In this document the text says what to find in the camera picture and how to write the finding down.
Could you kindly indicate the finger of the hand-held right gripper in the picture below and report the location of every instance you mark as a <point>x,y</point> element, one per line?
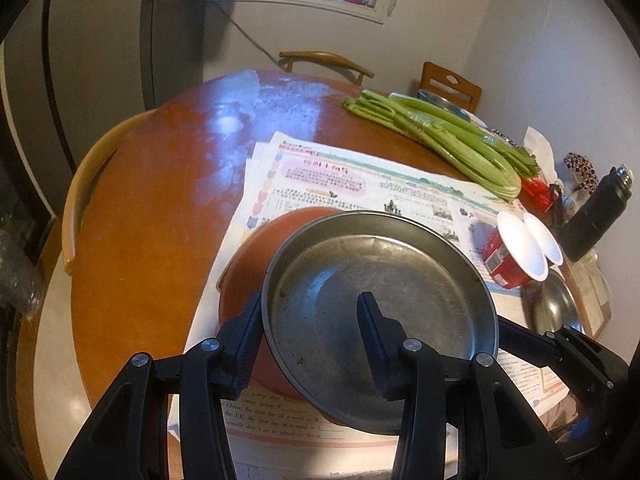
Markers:
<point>585,355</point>
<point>530,337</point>

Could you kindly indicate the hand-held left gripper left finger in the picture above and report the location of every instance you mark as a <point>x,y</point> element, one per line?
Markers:
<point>247,350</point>

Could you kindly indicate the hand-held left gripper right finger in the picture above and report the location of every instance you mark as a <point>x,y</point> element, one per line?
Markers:
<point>375,340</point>

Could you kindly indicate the steel bowl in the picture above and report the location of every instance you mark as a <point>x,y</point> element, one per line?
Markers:
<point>555,305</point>

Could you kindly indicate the round steel plate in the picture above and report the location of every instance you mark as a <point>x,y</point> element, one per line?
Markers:
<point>340,285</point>

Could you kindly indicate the orange plastic plate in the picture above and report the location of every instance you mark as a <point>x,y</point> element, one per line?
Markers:
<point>245,270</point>

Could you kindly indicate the beige paper sheet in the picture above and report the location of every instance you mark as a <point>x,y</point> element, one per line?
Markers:
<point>597,285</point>

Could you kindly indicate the printed newspaper sheet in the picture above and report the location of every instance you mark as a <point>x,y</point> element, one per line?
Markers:
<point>400,185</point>
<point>300,455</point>

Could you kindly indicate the black thermos bottle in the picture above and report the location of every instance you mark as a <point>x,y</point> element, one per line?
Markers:
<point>590,220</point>

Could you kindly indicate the small white container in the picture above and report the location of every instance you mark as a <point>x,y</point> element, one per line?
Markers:
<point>567,201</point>

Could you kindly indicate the red tissue box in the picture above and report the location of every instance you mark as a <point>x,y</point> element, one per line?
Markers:
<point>532,187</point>

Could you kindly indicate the celery bunch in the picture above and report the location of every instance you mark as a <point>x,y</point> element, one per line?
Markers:
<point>480,170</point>
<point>460,122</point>

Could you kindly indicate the spotted pouch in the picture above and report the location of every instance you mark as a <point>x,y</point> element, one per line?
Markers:
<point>582,170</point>

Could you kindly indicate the white dish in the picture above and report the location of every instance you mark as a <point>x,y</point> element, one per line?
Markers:
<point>477,121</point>

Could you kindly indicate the light wooden curved chair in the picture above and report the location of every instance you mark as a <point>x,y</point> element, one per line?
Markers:
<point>75,200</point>

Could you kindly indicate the clear plastic bag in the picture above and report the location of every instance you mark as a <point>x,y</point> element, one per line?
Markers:
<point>20,275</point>

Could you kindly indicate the steel basin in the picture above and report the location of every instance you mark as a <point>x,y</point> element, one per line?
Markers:
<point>440,96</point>

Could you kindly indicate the wooden chair with square back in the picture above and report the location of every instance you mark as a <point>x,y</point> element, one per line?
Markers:
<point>435,92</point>

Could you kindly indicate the wooden chair with curved back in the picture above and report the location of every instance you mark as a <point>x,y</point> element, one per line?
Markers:
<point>320,55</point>

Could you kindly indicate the grey refrigerator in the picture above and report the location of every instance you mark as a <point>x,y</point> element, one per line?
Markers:
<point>90,60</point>

